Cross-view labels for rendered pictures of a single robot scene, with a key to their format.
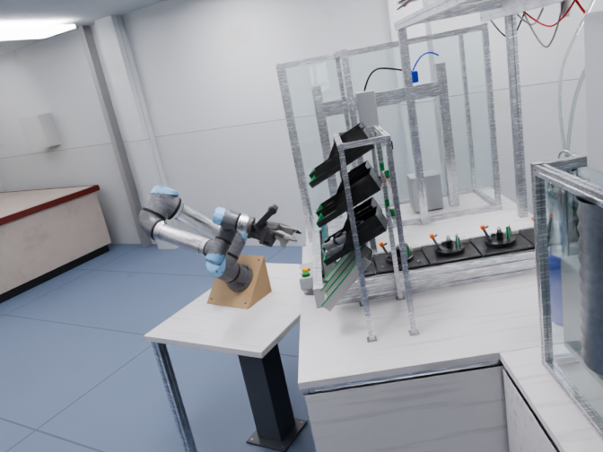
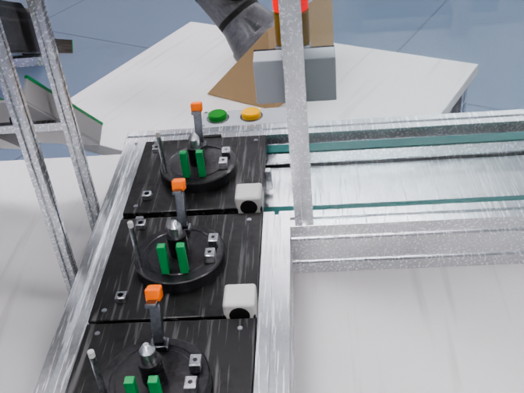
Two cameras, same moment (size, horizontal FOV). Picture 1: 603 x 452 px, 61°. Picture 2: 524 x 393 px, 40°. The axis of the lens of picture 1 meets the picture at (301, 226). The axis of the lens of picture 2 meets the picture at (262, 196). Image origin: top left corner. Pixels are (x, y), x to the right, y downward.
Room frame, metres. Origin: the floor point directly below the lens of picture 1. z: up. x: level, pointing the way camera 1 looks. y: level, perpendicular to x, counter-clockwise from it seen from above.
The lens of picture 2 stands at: (2.52, -1.29, 1.68)
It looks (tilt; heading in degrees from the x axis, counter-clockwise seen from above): 35 degrees down; 92
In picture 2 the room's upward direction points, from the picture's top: 6 degrees counter-clockwise
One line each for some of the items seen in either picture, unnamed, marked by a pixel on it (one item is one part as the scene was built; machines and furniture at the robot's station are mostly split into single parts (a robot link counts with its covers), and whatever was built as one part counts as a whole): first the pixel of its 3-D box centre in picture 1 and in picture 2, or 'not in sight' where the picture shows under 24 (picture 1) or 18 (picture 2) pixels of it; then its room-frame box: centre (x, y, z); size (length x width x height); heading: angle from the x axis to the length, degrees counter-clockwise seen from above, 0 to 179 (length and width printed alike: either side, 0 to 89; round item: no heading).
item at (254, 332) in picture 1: (253, 300); (256, 99); (2.49, 0.32, 0.84); 0.90 x 0.70 x 0.03; 147
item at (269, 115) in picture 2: (307, 275); (253, 128); (2.48, 0.02, 0.93); 0.21 x 0.07 x 0.06; 176
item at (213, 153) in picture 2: not in sight; (198, 166); (2.38, -0.19, 0.98); 0.14 x 0.14 x 0.02
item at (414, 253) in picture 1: (398, 251); (177, 241); (2.36, -0.44, 1.01); 0.24 x 0.24 x 0.13; 86
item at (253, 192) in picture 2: not in sight; (249, 200); (2.47, -0.29, 0.97); 0.05 x 0.05 x 0.04; 86
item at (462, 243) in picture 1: (449, 242); (150, 366); (2.34, -0.69, 1.01); 0.24 x 0.24 x 0.13; 86
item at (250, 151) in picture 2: (348, 269); (200, 175); (2.38, -0.19, 0.96); 0.24 x 0.24 x 0.02; 86
